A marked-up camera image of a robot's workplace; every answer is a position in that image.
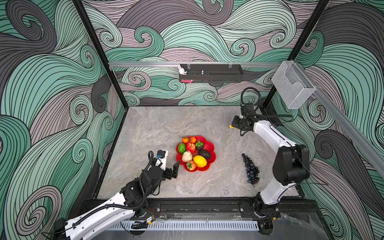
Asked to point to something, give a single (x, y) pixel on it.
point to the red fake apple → (190, 147)
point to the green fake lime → (182, 147)
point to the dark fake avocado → (206, 154)
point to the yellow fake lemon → (200, 161)
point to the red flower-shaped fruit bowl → (208, 146)
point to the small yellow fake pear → (231, 126)
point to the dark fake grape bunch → (252, 171)
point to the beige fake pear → (187, 156)
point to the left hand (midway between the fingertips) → (172, 158)
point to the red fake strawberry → (191, 165)
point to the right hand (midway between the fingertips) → (235, 122)
